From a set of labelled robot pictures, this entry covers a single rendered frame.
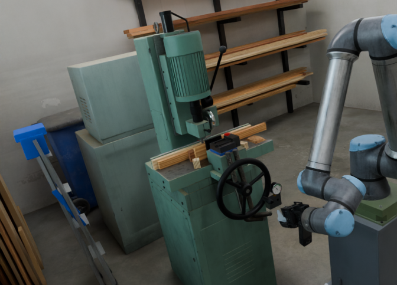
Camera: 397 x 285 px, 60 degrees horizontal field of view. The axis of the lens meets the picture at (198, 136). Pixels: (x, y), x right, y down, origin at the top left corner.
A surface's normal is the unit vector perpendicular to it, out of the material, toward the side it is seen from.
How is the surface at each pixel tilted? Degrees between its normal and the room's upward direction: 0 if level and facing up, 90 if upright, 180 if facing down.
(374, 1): 90
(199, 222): 90
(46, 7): 90
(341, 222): 72
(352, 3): 90
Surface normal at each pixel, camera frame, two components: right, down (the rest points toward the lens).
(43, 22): 0.51, 0.18
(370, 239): -0.84, 0.32
